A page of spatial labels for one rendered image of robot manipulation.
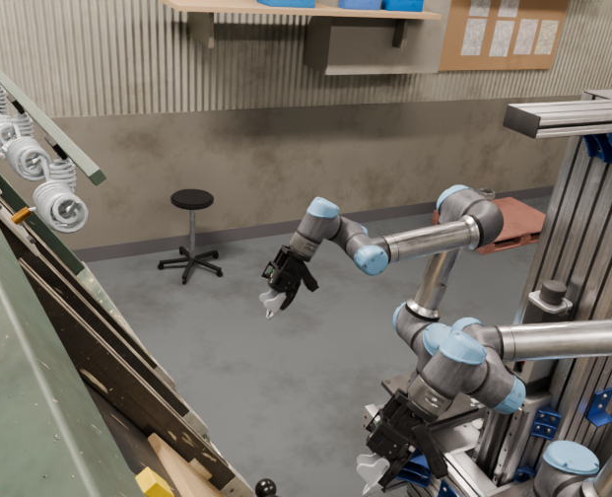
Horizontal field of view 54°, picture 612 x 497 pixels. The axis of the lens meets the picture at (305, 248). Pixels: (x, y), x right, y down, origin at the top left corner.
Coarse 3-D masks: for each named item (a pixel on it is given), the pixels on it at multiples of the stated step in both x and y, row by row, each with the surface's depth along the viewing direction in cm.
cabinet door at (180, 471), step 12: (156, 444) 128; (168, 456) 125; (168, 468) 123; (180, 468) 126; (192, 468) 140; (180, 480) 120; (192, 480) 130; (204, 480) 143; (180, 492) 118; (192, 492) 118; (204, 492) 133; (216, 492) 145
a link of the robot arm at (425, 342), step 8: (424, 328) 184; (432, 328) 182; (440, 328) 182; (448, 328) 183; (416, 336) 185; (424, 336) 180; (432, 336) 179; (440, 336) 179; (416, 344) 184; (424, 344) 179; (432, 344) 177; (440, 344) 176; (416, 352) 185; (424, 352) 180; (432, 352) 177; (424, 360) 180
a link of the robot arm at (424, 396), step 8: (416, 384) 110; (424, 384) 108; (408, 392) 111; (416, 392) 109; (424, 392) 108; (432, 392) 107; (416, 400) 108; (424, 400) 108; (432, 400) 107; (440, 400) 107; (448, 400) 108; (424, 408) 108; (432, 408) 107; (440, 408) 108
